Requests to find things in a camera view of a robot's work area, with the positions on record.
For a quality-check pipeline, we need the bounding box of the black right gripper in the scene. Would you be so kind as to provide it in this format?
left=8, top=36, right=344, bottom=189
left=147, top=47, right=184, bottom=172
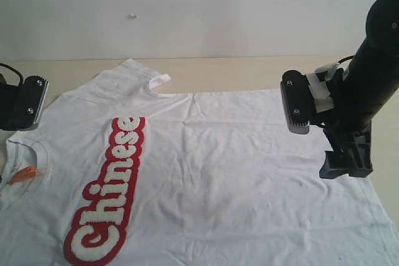
left=319, top=103, right=373, bottom=179

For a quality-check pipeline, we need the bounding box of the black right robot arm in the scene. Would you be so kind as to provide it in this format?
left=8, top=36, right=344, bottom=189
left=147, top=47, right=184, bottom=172
left=319, top=0, right=398, bottom=179

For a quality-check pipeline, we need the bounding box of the white t-shirt with red lettering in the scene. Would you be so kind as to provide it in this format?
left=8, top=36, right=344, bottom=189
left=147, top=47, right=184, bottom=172
left=1, top=60, right=398, bottom=265

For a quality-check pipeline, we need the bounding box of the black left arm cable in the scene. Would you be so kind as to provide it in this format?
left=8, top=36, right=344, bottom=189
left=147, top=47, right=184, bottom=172
left=0, top=62, right=25, bottom=86

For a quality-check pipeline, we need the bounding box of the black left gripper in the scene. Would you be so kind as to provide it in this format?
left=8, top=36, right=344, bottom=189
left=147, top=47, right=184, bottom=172
left=1, top=83, right=21, bottom=131

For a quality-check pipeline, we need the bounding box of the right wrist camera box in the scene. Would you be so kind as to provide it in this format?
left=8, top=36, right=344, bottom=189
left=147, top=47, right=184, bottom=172
left=280, top=70, right=334, bottom=135

